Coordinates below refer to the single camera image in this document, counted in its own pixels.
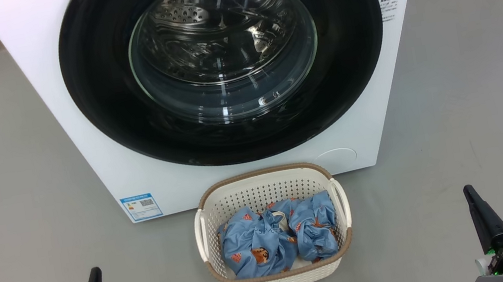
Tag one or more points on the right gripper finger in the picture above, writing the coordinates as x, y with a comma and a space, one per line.
490, 229

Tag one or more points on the washing machine door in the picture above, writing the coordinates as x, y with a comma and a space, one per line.
105, 108

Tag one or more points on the white front-load washing machine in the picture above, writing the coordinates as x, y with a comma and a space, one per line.
42, 93

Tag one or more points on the stainless steel washing machine drum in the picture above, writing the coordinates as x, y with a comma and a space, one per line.
214, 31

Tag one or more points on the round white filter cover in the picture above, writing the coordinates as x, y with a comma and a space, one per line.
335, 160

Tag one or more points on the cream plastic laundry basket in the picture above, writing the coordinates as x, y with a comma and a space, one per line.
259, 190

